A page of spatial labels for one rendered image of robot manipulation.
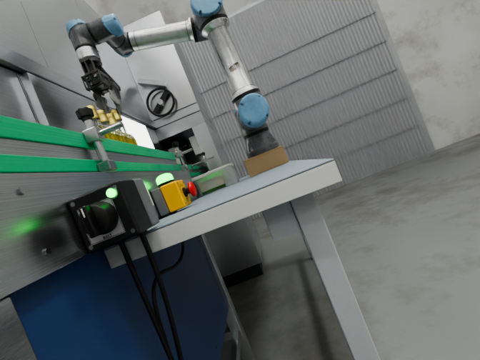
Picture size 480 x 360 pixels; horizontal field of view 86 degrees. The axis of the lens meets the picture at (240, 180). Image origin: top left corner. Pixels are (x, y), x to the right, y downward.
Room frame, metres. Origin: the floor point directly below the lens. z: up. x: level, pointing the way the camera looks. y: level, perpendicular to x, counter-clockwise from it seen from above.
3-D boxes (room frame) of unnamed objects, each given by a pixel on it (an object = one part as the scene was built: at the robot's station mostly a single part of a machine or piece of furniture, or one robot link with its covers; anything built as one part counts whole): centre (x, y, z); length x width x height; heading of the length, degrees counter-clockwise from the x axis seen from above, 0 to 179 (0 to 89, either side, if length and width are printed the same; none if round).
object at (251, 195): (1.26, 0.51, 0.73); 1.58 x 1.52 x 0.04; 172
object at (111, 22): (1.01, 0.25, 1.48); 0.11 x 0.11 x 0.08; 0
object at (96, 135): (0.50, 0.21, 0.94); 0.07 x 0.04 x 0.13; 87
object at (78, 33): (0.99, 0.35, 1.48); 0.09 x 0.08 x 0.11; 90
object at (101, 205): (0.34, 0.19, 0.79); 0.04 x 0.03 x 0.04; 87
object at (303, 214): (1.16, -0.16, 0.36); 1.51 x 0.09 x 0.71; 172
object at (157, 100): (1.93, 0.32, 1.49); 0.21 x 0.05 x 0.21; 87
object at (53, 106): (1.26, 0.47, 1.15); 0.90 x 0.03 x 0.34; 177
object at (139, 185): (0.39, 0.19, 0.79); 0.08 x 0.08 x 0.08; 87
